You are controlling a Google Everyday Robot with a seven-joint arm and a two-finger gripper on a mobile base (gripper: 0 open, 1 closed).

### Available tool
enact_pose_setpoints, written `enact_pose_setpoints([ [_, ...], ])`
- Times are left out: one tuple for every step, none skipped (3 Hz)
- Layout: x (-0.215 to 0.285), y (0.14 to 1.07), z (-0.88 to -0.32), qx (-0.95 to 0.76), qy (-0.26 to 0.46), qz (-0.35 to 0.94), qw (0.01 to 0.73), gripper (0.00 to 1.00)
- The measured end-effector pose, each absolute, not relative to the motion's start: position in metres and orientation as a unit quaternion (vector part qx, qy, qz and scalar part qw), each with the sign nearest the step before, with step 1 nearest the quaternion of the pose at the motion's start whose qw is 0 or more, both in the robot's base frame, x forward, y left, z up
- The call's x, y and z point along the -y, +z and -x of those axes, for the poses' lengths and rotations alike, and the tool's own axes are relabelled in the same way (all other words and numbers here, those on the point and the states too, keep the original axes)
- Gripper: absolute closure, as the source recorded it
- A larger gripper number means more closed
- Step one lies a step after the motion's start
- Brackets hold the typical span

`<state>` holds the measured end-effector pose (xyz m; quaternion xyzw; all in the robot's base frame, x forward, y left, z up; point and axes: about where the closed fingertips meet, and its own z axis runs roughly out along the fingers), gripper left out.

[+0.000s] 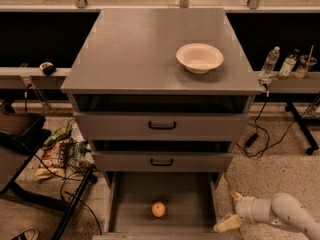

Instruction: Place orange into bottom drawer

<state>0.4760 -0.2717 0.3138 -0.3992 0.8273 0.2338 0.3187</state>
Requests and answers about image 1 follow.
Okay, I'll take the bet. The black table leg with caster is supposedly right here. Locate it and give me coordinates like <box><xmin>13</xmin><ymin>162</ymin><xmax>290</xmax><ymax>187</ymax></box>
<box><xmin>285</xmin><ymin>100</ymin><xmax>320</xmax><ymax>155</ymax></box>

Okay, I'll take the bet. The plastic cup with straw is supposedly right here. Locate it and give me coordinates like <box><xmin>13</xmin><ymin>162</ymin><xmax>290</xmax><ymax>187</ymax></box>
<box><xmin>294</xmin><ymin>46</ymin><xmax>317</xmax><ymax>79</ymax></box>

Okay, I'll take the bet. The white bowl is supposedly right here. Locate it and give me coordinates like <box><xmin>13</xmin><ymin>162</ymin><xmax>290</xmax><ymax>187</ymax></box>
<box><xmin>176</xmin><ymin>43</ymin><xmax>224</xmax><ymax>74</ymax></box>

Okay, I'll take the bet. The clear water bottle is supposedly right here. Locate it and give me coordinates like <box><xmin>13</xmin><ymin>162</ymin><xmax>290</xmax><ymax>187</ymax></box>
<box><xmin>259</xmin><ymin>46</ymin><xmax>280</xmax><ymax>79</ymax></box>

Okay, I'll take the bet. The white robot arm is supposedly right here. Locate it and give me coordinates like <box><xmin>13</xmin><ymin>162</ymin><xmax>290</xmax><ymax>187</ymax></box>
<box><xmin>214</xmin><ymin>191</ymin><xmax>320</xmax><ymax>240</ymax></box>

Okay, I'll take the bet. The grey drawer cabinet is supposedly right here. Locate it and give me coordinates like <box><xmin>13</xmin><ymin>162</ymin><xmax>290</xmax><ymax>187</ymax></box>
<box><xmin>60</xmin><ymin>7</ymin><xmax>264</xmax><ymax>190</ymax></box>

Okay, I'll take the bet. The grey drawer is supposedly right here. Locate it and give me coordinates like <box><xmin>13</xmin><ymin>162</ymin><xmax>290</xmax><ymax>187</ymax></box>
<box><xmin>74</xmin><ymin>112</ymin><xmax>248</xmax><ymax>141</ymax></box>
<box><xmin>93</xmin><ymin>151</ymin><xmax>233</xmax><ymax>172</ymax></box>
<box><xmin>92</xmin><ymin>172</ymin><xmax>235</xmax><ymax>240</ymax></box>

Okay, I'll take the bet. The black power adapter cable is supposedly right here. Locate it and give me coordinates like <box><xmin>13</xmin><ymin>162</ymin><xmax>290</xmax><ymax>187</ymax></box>
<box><xmin>235</xmin><ymin>83</ymin><xmax>309</xmax><ymax>159</ymax></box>

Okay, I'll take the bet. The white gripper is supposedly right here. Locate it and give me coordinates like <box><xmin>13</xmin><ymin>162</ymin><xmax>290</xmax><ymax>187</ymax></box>
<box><xmin>214</xmin><ymin>191</ymin><xmax>277</xmax><ymax>233</ymax></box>

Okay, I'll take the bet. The orange fruit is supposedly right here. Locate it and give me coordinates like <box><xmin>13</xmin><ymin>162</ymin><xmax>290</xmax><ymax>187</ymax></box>
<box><xmin>151</xmin><ymin>202</ymin><xmax>166</xmax><ymax>218</ymax></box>

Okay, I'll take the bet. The small black yellow device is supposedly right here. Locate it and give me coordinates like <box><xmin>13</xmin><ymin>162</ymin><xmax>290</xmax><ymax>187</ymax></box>
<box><xmin>39</xmin><ymin>62</ymin><xmax>56</xmax><ymax>76</ymax></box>

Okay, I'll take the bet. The grey top drawer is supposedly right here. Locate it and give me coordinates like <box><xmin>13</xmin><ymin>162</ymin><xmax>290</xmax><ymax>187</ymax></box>
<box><xmin>74</xmin><ymin>112</ymin><xmax>248</xmax><ymax>141</ymax></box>

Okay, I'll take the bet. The shoe with white stripes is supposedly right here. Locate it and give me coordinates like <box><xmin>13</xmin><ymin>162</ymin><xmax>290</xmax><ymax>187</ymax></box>
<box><xmin>11</xmin><ymin>229</ymin><xmax>39</xmax><ymax>240</ymax></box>

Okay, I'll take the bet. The black cart frame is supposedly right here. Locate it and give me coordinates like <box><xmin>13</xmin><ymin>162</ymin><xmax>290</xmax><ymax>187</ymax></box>
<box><xmin>0</xmin><ymin>101</ymin><xmax>94</xmax><ymax>240</ymax></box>

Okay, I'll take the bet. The green snack bag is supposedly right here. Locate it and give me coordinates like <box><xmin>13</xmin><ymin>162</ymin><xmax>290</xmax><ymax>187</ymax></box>
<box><xmin>43</xmin><ymin>126</ymin><xmax>71</xmax><ymax>148</ymax></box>

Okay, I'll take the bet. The dark drink bottle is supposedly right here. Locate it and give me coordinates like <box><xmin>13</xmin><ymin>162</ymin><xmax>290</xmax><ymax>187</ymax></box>
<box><xmin>277</xmin><ymin>48</ymin><xmax>300</xmax><ymax>80</ymax></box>

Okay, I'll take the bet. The brown snack bag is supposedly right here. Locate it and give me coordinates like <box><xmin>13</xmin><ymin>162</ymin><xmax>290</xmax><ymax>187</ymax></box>
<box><xmin>34</xmin><ymin>141</ymin><xmax>69</xmax><ymax>180</ymax></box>

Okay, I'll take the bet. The grey bottom drawer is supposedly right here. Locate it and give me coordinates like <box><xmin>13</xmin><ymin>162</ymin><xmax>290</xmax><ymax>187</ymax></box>
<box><xmin>92</xmin><ymin>172</ymin><xmax>235</xmax><ymax>240</ymax></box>

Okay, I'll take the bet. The grey middle drawer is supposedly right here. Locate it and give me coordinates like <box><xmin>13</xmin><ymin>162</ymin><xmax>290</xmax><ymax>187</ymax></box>
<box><xmin>93</xmin><ymin>151</ymin><xmax>233</xmax><ymax>172</ymax></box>

